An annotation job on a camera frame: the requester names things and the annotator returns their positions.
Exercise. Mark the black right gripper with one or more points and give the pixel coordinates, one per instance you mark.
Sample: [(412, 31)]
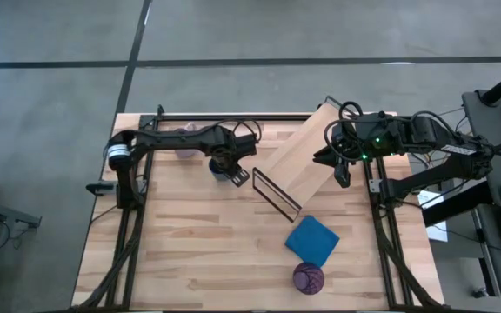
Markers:
[(342, 155)]

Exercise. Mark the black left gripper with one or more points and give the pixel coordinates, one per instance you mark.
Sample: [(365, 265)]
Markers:
[(225, 157)]

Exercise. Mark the dark blue mug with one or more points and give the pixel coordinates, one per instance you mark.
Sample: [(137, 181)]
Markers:
[(218, 175)]

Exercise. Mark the lavender mug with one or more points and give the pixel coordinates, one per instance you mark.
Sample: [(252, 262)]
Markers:
[(185, 153)]

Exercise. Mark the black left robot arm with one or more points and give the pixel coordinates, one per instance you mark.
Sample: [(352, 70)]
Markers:
[(168, 140)]

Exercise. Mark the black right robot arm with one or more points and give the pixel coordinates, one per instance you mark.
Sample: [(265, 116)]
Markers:
[(429, 130)]

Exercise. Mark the blue folded cloth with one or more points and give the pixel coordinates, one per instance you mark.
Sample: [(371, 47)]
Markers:
[(312, 240)]

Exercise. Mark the purple ball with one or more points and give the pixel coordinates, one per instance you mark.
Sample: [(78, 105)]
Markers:
[(308, 278)]

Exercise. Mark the white paper sheet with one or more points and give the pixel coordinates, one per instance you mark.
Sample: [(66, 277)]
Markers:
[(437, 230)]

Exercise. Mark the black flat bar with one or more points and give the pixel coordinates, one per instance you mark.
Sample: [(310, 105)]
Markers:
[(455, 208)]

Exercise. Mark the dark grey side desk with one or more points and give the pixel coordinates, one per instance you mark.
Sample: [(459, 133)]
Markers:
[(489, 126)]

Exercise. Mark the small grey caster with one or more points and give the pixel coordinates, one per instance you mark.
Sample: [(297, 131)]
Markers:
[(480, 292)]

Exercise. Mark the grey metal desk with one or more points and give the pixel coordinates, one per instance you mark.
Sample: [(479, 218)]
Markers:
[(2, 211)]

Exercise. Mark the black metal table frame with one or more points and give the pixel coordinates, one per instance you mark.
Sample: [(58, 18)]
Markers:
[(233, 117)]

